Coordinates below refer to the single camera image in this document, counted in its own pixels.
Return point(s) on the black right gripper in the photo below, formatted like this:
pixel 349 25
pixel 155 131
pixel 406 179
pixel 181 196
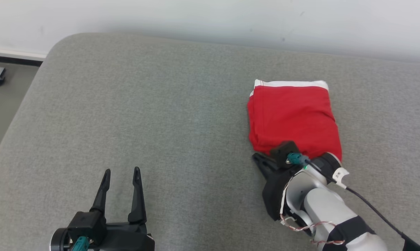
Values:
pixel 274 195

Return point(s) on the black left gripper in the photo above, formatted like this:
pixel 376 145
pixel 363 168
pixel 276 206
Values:
pixel 129 238

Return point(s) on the red shorts white stripe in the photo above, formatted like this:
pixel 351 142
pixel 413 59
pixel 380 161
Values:
pixel 293 115

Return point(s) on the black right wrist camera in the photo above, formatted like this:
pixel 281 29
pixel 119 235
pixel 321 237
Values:
pixel 283 151

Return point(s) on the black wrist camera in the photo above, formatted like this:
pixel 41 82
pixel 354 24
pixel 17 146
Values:
pixel 283 151
pixel 86 223

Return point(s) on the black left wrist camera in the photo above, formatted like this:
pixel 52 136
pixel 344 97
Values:
pixel 86 223

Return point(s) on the white wall baseboard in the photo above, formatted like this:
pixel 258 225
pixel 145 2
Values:
pixel 14 55

